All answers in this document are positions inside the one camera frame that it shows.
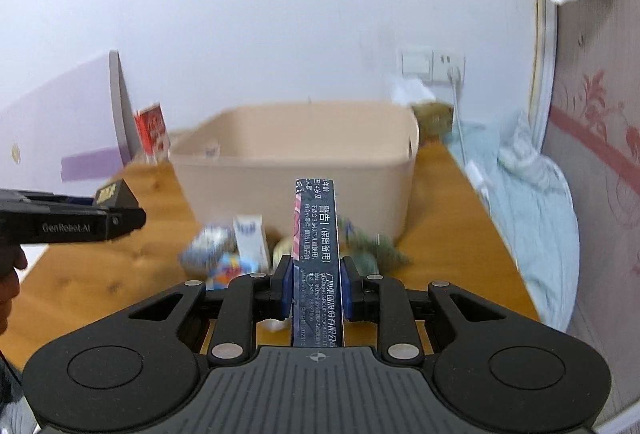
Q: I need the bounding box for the dark blue printed box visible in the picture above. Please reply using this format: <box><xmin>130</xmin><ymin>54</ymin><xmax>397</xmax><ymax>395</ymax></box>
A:
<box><xmin>292</xmin><ymin>178</ymin><xmax>344</xmax><ymax>348</ymax></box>

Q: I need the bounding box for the light blue bed blanket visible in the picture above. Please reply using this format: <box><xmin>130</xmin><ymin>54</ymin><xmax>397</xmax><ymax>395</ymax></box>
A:
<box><xmin>444</xmin><ymin>111</ymin><xmax>579</xmax><ymax>331</ymax></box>

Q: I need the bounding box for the blue white snack packet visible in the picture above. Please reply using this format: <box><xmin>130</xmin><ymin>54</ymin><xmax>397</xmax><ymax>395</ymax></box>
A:
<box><xmin>179</xmin><ymin>225</ymin><xmax>259</xmax><ymax>291</ymax></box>

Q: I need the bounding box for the black gold small box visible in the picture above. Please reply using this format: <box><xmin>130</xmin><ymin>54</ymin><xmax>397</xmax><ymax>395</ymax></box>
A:
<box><xmin>93</xmin><ymin>179</ymin><xmax>139</xmax><ymax>209</ymax></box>

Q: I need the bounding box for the wooden headboard frame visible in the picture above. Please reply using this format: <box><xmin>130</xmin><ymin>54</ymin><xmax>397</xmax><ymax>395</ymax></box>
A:
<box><xmin>528</xmin><ymin>0</ymin><xmax>558</xmax><ymax>151</ymax></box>

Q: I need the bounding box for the white blue small box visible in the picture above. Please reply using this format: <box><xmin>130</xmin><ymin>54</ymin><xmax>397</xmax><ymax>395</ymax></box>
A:
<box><xmin>233</xmin><ymin>215</ymin><xmax>271</xmax><ymax>272</ymax></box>

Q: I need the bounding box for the green checked cloth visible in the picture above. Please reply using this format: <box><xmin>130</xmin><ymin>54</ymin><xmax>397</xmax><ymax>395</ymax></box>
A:
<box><xmin>337</xmin><ymin>217</ymin><xmax>410</xmax><ymax>277</ymax></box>

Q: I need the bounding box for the beige plastic storage bin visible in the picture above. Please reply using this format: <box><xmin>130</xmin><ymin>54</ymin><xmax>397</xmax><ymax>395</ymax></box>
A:
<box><xmin>169</xmin><ymin>101</ymin><xmax>420</xmax><ymax>240</ymax></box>

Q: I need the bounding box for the white wall socket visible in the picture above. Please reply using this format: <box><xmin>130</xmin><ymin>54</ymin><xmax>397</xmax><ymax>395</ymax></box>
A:
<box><xmin>432</xmin><ymin>50</ymin><xmax>465</xmax><ymax>84</ymax></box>

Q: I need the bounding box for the red white milk carton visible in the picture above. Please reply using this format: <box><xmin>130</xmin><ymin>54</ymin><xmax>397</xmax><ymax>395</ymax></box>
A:
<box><xmin>134</xmin><ymin>103</ymin><xmax>170</xmax><ymax>164</ymax></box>

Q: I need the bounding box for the left hand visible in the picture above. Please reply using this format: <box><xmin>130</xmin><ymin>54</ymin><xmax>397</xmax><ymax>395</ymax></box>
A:
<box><xmin>0</xmin><ymin>245</ymin><xmax>28</xmax><ymax>334</ymax></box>

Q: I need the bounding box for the white wall switch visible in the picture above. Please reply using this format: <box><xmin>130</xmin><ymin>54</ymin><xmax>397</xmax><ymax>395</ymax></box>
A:
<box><xmin>400</xmin><ymin>48</ymin><xmax>433</xmax><ymax>82</ymax></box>

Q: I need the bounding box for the gold tissue box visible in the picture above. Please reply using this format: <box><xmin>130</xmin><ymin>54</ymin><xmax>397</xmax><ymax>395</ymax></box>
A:
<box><xmin>392</xmin><ymin>78</ymin><xmax>454</xmax><ymax>145</ymax></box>

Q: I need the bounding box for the purple cabinet panel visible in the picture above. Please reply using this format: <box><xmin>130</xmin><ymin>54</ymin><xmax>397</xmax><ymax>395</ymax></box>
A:
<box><xmin>0</xmin><ymin>50</ymin><xmax>140</xmax><ymax>195</ymax></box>

